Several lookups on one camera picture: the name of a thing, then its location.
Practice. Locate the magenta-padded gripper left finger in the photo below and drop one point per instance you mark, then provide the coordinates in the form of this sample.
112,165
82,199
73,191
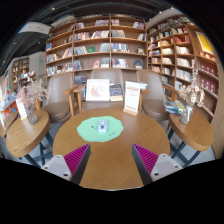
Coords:
76,158

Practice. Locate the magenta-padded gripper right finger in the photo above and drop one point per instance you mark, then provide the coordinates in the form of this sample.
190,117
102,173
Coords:
146,158

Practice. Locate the transparent blue computer mouse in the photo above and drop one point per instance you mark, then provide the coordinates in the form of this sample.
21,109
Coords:
103,126

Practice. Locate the green blob-shaped mouse pad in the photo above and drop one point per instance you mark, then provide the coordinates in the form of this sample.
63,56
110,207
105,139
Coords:
86,131

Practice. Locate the round wooden side table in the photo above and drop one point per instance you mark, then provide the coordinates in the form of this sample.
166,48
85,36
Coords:
7,125
193,133
26,133

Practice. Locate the brown padded wooden armchair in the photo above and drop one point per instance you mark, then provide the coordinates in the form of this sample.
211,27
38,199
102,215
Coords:
58,106
151,103
106,74

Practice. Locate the glass vase with dried flowers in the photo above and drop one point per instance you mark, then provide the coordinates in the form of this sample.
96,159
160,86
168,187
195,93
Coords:
186,116
31,116

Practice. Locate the stack of colourful books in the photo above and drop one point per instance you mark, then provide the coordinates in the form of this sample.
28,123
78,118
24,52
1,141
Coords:
174,107

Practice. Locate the white sign with wooden base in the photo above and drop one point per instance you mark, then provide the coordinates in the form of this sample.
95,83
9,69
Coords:
132,96

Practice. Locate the white framed floral picture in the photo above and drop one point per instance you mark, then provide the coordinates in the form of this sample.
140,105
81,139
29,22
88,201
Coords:
97,90

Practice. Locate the light blue book stack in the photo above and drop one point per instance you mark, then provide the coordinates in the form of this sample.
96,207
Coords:
143,86

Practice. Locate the dark book with tan strip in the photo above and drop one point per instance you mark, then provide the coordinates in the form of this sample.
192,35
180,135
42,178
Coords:
116,91

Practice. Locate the small white table sign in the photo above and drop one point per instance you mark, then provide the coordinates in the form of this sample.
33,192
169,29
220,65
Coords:
21,108

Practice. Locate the small wooden shelf unit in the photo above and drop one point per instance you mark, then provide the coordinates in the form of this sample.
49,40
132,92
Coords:
20,73

